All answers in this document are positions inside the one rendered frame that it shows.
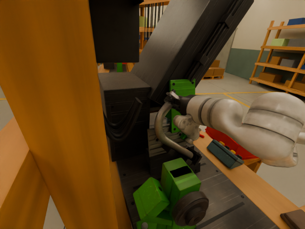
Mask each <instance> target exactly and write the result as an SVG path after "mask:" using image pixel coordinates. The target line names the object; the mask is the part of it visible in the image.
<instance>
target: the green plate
mask: <svg viewBox="0 0 305 229"><path fill-rule="evenodd" d="M172 89H174V90H175V91H176V95H177V96H179V95H181V96H183V97H185V96H188V95H195V79H193V81H192V82H190V79H189V80H188V79H181V80H169V92H170V91H171V90H172ZM176 115H181V114H180V112H178V111H176V110H175V109H172V108H171V109H170V110H169V112H168V113H167V114H166V116H165V117H166V118H169V119H170V131H171V133H176V132H180V131H181V130H180V129H179V128H178V127H177V126H176V125H175V124H174V123H173V118H174V117H175V116H176Z"/></svg>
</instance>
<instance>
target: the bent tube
mask: <svg viewBox="0 0 305 229"><path fill-rule="evenodd" d="M172 107H173V106H172V105H171V104H169V103H166V102H165V103H164V105H163V106H162V107H161V109H160V110H159V111H158V113H157V115H156V118H155V121H154V130H155V134H156V136H157V138H158V139H159V140H160V141H161V142H162V143H163V144H165V145H167V146H168V147H170V148H172V149H173V150H175V151H177V152H178V153H180V154H182V155H184V156H185V157H187V158H189V159H191V158H192V157H193V153H192V152H191V151H189V150H187V149H186V148H184V147H183V146H181V145H180V144H178V143H177V142H175V141H173V140H172V139H170V138H169V137H167V136H166V135H165V134H164V132H163V129H162V123H163V120H164V118H165V116H166V114H167V113H168V112H169V110H170V109H171V108H172Z"/></svg>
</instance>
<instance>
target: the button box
mask: <svg viewBox="0 0 305 229"><path fill-rule="evenodd" d="M207 148H208V149H209V150H210V151H211V152H212V153H213V154H214V155H215V156H216V157H217V158H218V159H219V160H220V161H222V162H223V163H224V164H225V165H226V166H227V167H228V168H230V169H233V168H235V167H238V166H240V165H242V164H243V163H244V161H243V160H242V159H241V158H239V157H237V156H235V155H234V153H233V152H231V151H229V149H228V148H226V147H224V146H222V144H221V143H220V142H217V141H216V140H215V139H213V140H212V141H211V143H210V144H209V145H208V146H207Z"/></svg>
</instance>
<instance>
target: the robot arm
mask: <svg viewBox="0 0 305 229"><path fill-rule="evenodd" d="M164 102H166V103H169V104H171V105H172V106H173V107H172V109H175V110H176V111H178V112H180V114H181V115H176V116H175V117H174V118H173V123H174V124H175V125H176V126H177V127H178V128H179V129H180V130H181V131H182V132H183V133H184V134H185V135H186V136H187V137H189V138H190V139H192V140H197V139H198V138H199V136H200V133H199V125H203V126H207V127H210V128H213V129H216V130H218V131H220V132H223V133H224V134H226V135H228V136H229V137H231V138H232V139H233V140H235V141H236V142H237V143H238V144H239V145H240V146H242V147H243V148H244V149H246V150H247V151H248V152H250V153H251V154H253V155H254V156H256V157H258V158H260V159H261V161H262V162H263V163H264V164H266V165H269V166H273V167H282V168H289V167H294V166H296V165H297V164H298V153H297V147H296V143H298V144H304V145H305V132H301V130H302V128H303V126H304V124H305V103H304V102H303V101H301V100H300V99H299V98H297V97H295V96H293V95H291V94H287V93H282V92H271V93H267V94H263V95H261V96H259V97H258V98H256V99H255V100H254V101H253V103H252V104H251V106H250V108H249V110H248V112H247V114H246V117H245V119H244V121H243V123H242V118H243V109H242V106H241V105H240V103H238V102H237V101H235V100H229V99H220V98H213V97H210V96H204V95H188V96H185V97H183V96H181V95H179V96H177V95H176V91H175V90H174V89H172V90H171V91H170V93H169V94H168V95H167V96H166V98H165V99H164Z"/></svg>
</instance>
